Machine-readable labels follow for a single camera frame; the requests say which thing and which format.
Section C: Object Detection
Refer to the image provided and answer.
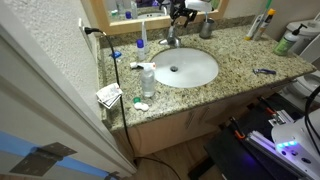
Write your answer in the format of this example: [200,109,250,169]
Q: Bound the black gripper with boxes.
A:
[169,0,199,29]

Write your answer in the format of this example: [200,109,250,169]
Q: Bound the chrome faucet with handle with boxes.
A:
[157,24,183,48]

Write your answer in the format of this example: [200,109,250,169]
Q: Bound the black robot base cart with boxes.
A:
[187,92,320,180]

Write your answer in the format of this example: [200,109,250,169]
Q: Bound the grey metal cup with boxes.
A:
[198,18,216,40]

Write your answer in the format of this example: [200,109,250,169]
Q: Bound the white oval sink basin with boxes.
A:
[150,47,220,89]

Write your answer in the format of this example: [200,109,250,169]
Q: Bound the small bottle with blue cap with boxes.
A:
[135,38,147,62]

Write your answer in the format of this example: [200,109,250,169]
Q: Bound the white blue toothpaste tube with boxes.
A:
[244,13,266,42]

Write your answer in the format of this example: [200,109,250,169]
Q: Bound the clear spray bottle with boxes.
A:
[136,62,157,99]

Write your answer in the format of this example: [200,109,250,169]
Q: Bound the small blue object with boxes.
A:
[111,49,123,60]

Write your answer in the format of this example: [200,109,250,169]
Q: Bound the orange cap sunscreen spray can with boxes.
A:
[252,8,277,42]

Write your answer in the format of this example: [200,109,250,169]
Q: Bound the wood framed mirror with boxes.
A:
[87,0,231,36]

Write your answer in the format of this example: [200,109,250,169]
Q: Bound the white green contact lens case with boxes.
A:
[132,96,150,113]

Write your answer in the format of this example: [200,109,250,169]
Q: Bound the blue razor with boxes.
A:
[252,67,277,76]

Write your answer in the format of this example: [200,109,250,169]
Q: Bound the green soap pump bottle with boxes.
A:
[272,22,309,57]

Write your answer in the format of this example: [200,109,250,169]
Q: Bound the folded paper packet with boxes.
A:
[95,82,124,110]

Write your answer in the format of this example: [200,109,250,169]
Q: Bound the light wood vanity cabinet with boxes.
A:
[110,77,303,158]

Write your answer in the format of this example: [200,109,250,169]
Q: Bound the black orange clamp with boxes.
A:
[229,116,247,141]
[259,96,282,118]

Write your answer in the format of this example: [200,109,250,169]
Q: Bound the white toilet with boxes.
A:
[279,11,320,113]

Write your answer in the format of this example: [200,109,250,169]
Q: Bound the white door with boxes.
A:
[0,0,138,180]

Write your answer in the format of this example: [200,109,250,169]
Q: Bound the grey door hinge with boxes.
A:
[8,141,78,177]

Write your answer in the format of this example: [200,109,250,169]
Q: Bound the light grey wrist camera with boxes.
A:
[184,0,213,13]

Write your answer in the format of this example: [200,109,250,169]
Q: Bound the metal cabinet door handle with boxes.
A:
[185,109,198,130]
[197,106,210,125]

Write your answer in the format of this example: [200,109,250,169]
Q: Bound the black power cable with plug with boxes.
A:
[83,26,182,180]

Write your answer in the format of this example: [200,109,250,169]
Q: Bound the white wall outlet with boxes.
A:
[77,17,97,57]

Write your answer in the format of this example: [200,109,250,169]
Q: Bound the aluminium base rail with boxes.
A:
[245,109,303,179]

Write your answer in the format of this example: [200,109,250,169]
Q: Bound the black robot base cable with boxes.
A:
[303,84,320,148]

